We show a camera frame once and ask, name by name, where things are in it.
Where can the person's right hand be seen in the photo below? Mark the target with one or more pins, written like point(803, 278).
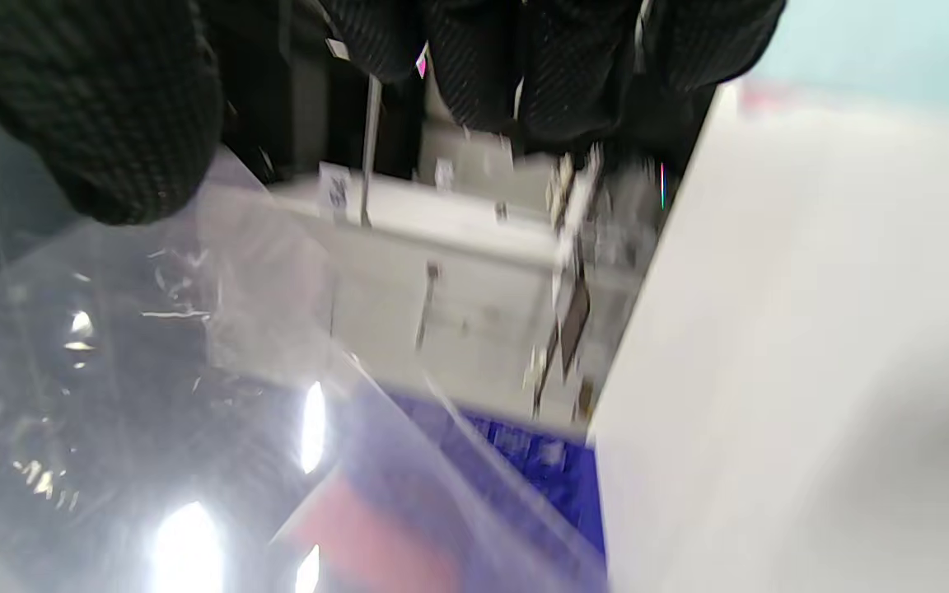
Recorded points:
point(112, 99)

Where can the clear plastic file folder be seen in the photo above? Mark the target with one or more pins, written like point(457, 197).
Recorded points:
point(153, 371)

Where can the light pink paper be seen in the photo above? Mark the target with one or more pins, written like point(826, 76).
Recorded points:
point(367, 543)

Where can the blue perforated file rack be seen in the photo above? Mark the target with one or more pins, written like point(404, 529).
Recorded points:
point(549, 469)

